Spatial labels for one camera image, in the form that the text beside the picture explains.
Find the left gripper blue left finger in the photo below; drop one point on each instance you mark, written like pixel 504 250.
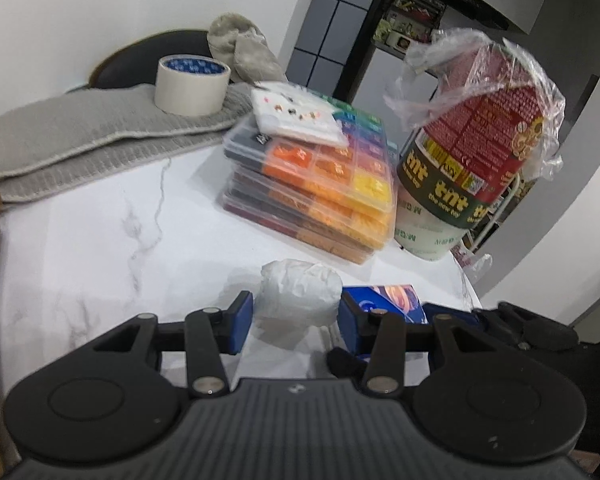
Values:
pixel 240 314

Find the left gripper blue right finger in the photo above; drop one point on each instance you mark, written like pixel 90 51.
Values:
pixel 347 319

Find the white tissue ball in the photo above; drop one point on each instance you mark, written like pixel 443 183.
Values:
pixel 298 293

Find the blue tissue packet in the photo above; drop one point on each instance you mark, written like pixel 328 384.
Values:
pixel 376 301

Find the white bucket under tub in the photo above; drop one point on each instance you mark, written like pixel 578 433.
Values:
pixel 421 233

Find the stacked colourful bead boxes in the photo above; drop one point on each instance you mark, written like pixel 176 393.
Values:
pixel 341 200

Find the red tnt snack tub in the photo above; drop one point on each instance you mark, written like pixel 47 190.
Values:
pixel 481 112

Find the white card pack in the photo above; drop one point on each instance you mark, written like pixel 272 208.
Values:
pixel 286 110

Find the grey folded mat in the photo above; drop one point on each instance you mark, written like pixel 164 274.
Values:
pixel 52 146

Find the masking tape roll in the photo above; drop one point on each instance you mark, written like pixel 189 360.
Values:
pixel 191 85

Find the beige cloth on chair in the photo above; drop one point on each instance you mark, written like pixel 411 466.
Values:
pixel 238 42

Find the black chair backrest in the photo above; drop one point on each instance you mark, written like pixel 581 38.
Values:
pixel 138 63

